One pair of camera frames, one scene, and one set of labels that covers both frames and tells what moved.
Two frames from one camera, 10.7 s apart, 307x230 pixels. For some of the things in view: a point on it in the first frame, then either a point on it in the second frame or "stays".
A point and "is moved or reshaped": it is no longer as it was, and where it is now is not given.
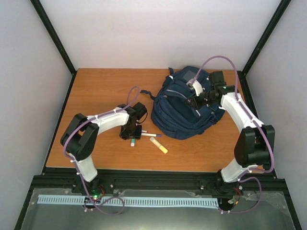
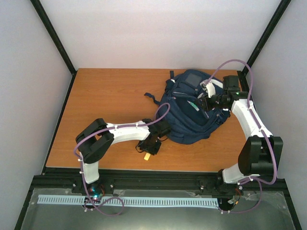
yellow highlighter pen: [163, 149] -> [147, 156]
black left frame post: [71, 68] stays
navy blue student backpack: [172, 116] is moved or reshaped
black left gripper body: [131, 132] -> [149, 147]
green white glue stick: [133, 142] is moved or reshaped
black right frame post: [242, 74] stays
